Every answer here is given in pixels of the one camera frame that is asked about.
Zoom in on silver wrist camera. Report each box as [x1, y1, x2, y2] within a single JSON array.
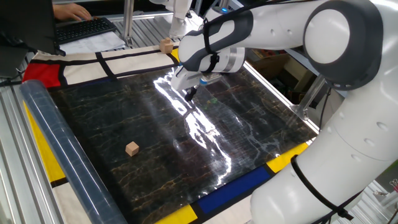
[[199, 72, 223, 86]]

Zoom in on black monitor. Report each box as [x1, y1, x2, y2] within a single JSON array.
[[0, 0, 66, 78]]

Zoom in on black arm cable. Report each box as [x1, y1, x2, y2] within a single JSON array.
[[201, 0, 363, 224]]

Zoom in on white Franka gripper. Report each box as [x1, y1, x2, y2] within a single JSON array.
[[170, 65, 205, 103]]

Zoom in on person's bare hand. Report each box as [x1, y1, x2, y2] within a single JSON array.
[[52, 2, 93, 22]]

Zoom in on cardboard box with tools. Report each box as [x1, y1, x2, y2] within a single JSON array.
[[247, 49, 290, 80]]

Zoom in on black keyboard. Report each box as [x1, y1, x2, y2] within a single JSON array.
[[55, 17, 118, 45]]

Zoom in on Mondrian pattern tablecloth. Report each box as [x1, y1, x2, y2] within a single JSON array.
[[21, 43, 310, 224]]

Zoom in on white paper sheets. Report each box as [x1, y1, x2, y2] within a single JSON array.
[[58, 30, 127, 56]]

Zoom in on black marble pattern mat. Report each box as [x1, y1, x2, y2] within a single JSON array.
[[18, 67, 318, 224]]

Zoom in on small wooden cube block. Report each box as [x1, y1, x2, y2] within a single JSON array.
[[125, 141, 140, 157]]

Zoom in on notched wooden block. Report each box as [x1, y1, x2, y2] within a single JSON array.
[[159, 37, 174, 55]]

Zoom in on aluminium frame post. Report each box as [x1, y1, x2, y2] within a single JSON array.
[[123, 0, 135, 47]]

